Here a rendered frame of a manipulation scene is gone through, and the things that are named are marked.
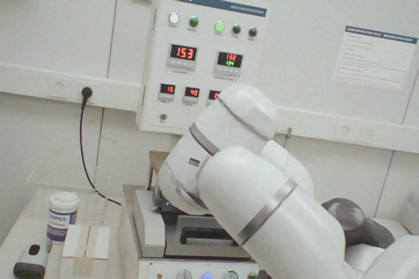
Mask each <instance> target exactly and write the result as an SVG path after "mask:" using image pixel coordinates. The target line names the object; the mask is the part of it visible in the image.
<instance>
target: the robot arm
mask: <svg viewBox="0 0 419 279"><path fill-rule="evenodd" d="M217 96H218V97H217V98H216V99H215V100H214V101H213V102H212V103H211V105H210V106H209V107H208V108H207V109H206V110H205V111H204V112H203V113H202V114H200V115H199V117H197V119H196V120H195V121H194V122H193V123H192V124H191V126H190V127H189V130H188V131H187V132H186V133H185V134H184V136H183V137H182V138H181V139H180V140H179V141H178V142H177V144H176V145H175V147H174V148H173V150H172V151H171V153H170V154H169V155H168V157H167V158H166V159H165V162H164V163H163V165H162V167H161V169H160V171H159V172H158V174H157V180H158V186H159V188H160V189H161V191H162V194H163V195H164V197H165V198H166V199H167V200H169V201H170V203H171V204H172V205H173V206H175V207H176V208H178V209H179V210H182V211H184V212H186V213H187V214H189V215H205V214H212V215H213V216H214V218H215V219H216V220H217V221H218V223H219V224H220V225H222V226H223V228H224V229H225V230H226V231H227V233H228V234H229V235H230V236H232V238H233V239H234V240H235V241H236V242H237V243H238V244H239V246H241V247H243V248H244V249H245V250H246V251H247V252H248V253H249V254H250V256H252V258H253V259H255V261H256V262H257V263H258V264H259V267H260V270H259V273H258V276H257V277H256V279H419V236H416V235H405V236H403V237H401V238H399V239H398V240H396V241H395V238H394V236H393V235H392V233H391V232H390V231H389V230H388V228H386V227H384V226H382V225H381V224H379V223H378V222H376V221H374V220H372V219H370V218H368V217H366V216H365V214H364V212H363V211H362V209H361V208H360V207H359V206H358V205H357V204H356V203H354V202H353V201H351V200H350V199H346V198H343V197H336V198H333V199H330V200H328V201H325V202H323V204H321V205H320V204H318V202H317V201H315V200H314V191H313V183H312V179H311V177H310V174H309V172H308V170H307V169H306V168H305V167H304V165H303V164H302V163H301V162H300V161H298V159H296V158H295V157H293V156H292V155H291V154H289V153H288V151H286V150H285V149H284V148H283V147H280V145H279V144H277V143H276V142H275V141H274V140H272V139H273V137H274V135H275V133H276V131H277V129H278V128H279V115H278V114H277V111H276V109H275V107H274V104H273V102H272V100H271V99H270V98H269V97H268V96H267V95H265V94H263V92H260V91H259V90H258V89H256V88H254V87H250V86H248V85H245V84H244V83H232V84H231V85H230V86H229V87H228V88H226V89H225V90H224V91H222V92H221V93H219V94H218V95H217Z"/></svg>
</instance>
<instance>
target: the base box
mask: <svg viewBox="0 0 419 279"><path fill-rule="evenodd" d="M117 232H118V239H119V244H120V253H121V257H122V266H123V274H124V279H147V269H148V262H146V260H144V261H138V259H137V253H136V250H135V244H134V240H133V235H132V229H131V225H130V219H129V216H128V210H127V203H126V200H125V194H124V192H123V198H122V202H121V208H120V216H119V221H118V230H117Z"/></svg>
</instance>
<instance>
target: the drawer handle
mask: <svg viewBox="0 0 419 279"><path fill-rule="evenodd" d="M187 238H190V239H220V240H233V244H234V246H235V247H238V246H239V244H238V243H237V242H236V241H235V240H234V239H233V238H232V236H230V235H229V234H228V233H227V231H226V230H225V229H212V228H198V227H186V226H185V227H184V228H183V230H182V232H181V235H180V242H181V244H186V240H187Z"/></svg>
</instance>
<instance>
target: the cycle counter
mask: <svg viewBox="0 0 419 279"><path fill-rule="evenodd" d="M193 51H194V49H189V48H185V47H179V46H176V45H175V48H174V53H173V56H174V57H180V58H185V59H192V58H193Z"/></svg>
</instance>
